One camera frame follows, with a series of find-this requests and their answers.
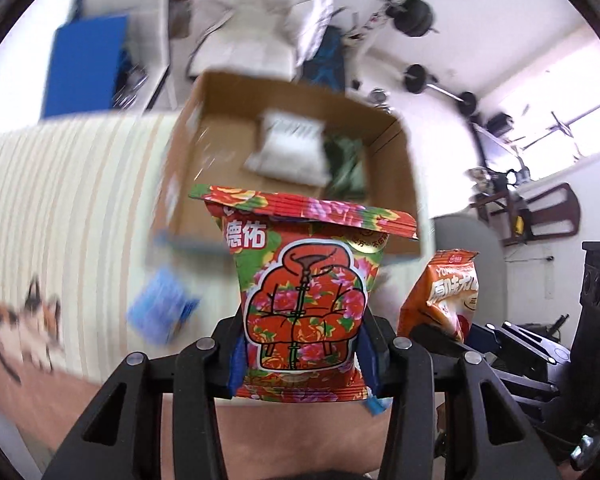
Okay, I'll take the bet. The grey round chair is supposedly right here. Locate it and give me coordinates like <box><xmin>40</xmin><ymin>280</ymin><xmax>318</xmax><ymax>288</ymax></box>
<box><xmin>431</xmin><ymin>212</ymin><xmax>508</xmax><ymax>323</ymax></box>

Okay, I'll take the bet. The blue black bench pad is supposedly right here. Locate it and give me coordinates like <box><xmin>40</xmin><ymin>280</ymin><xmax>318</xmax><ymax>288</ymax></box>
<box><xmin>301</xmin><ymin>25</ymin><xmax>346</xmax><ymax>93</ymax></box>

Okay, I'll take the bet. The red floral snack bag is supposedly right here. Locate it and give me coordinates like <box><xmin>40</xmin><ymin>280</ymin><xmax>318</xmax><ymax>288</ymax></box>
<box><xmin>189</xmin><ymin>184</ymin><xmax>417</xmax><ymax>403</ymax></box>

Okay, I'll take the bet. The light blue tissue pack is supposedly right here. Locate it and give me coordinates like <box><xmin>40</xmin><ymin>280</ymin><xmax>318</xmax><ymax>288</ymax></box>
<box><xmin>126</xmin><ymin>266</ymin><xmax>200</xmax><ymax>346</ymax></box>

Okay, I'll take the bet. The brown cardboard box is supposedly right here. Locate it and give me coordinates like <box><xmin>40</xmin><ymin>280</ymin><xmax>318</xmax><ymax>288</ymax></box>
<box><xmin>151</xmin><ymin>72</ymin><xmax>418</xmax><ymax>254</ymax></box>

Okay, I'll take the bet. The white weight bench rack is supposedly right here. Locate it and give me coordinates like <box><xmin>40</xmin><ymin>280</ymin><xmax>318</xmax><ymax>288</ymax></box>
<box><xmin>343</xmin><ymin>0</ymin><xmax>434</xmax><ymax>90</ymax></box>

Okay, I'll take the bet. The dark wooden chair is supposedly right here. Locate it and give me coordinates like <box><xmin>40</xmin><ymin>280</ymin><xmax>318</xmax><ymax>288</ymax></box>
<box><xmin>470</xmin><ymin>182</ymin><xmax>581</xmax><ymax>247</ymax></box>

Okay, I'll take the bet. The white padded armchair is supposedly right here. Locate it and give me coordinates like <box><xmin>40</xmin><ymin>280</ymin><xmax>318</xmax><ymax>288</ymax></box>
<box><xmin>186</xmin><ymin>0</ymin><xmax>334</xmax><ymax>81</ymax></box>

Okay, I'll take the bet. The chrome dumbbell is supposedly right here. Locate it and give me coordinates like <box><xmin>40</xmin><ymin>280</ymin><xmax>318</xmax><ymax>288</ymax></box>
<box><xmin>367</xmin><ymin>88</ymin><xmax>389</xmax><ymax>107</ymax></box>

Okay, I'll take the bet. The blue folder board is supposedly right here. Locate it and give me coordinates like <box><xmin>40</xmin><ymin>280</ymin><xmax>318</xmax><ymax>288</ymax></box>
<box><xmin>41</xmin><ymin>14</ymin><xmax>129</xmax><ymax>119</ymax></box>

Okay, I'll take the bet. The blue white wipes packet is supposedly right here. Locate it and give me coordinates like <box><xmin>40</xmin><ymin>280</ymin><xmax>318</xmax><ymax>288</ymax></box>
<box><xmin>363</xmin><ymin>396</ymin><xmax>392</xmax><ymax>416</ymax></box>

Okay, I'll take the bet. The green snack bag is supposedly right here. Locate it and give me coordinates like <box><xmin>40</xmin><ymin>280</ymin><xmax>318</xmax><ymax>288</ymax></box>
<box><xmin>323</xmin><ymin>136</ymin><xmax>366</xmax><ymax>202</ymax></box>

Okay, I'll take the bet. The black barbell on floor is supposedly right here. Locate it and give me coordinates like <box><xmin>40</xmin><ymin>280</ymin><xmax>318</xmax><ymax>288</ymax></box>
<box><xmin>402</xmin><ymin>64</ymin><xmax>478</xmax><ymax>117</ymax></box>

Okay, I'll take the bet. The orange snack bag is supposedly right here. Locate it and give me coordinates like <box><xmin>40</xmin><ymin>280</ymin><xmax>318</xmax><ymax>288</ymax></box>
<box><xmin>396</xmin><ymin>249</ymin><xmax>479</xmax><ymax>342</ymax></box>

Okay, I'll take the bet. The black cabinet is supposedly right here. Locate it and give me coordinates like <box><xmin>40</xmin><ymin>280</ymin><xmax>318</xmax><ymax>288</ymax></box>
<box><xmin>571</xmin><ymin>242</ymin><xmax>600</xmax><ymax>412</ymax></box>

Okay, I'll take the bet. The white soft pillow pack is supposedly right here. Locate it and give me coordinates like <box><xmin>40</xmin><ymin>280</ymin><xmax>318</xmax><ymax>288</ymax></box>
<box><xmin>244</xmin><ymin>110</ymin><xmax>330</xmax><ymax>188</ymax></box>

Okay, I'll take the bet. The black barbell on rack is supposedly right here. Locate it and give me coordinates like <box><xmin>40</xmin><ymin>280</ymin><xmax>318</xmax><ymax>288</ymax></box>
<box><xmin>350</xmin><ymin>0</ymin><xmax>434</xmax><ymax>39</ymax></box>

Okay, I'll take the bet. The white cushioned side chair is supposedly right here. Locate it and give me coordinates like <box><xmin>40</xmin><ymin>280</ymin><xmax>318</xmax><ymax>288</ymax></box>
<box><xmin>74</xmin><ymin>0</ymin><xmax>178</xmax><ymax>112</ymax></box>

